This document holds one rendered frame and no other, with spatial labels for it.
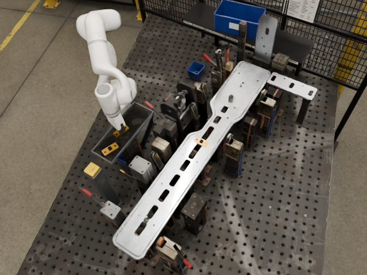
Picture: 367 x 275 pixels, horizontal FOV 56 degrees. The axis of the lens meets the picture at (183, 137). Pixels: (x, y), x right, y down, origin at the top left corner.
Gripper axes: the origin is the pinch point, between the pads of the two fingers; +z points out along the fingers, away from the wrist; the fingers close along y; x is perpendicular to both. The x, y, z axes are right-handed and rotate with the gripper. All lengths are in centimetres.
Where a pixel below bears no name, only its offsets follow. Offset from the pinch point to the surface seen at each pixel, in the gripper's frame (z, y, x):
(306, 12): -3, 15, 133
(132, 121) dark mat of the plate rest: 2.5, -0.1, 8.2
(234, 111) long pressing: 19, 26, 60
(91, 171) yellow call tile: 2.5, 8.8, -25.0
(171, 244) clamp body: 13, 61, -19
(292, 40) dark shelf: 15, 15, 127
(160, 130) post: 8.5, 11.0, 17.4
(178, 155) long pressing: 18.5, 24.8, 17.1
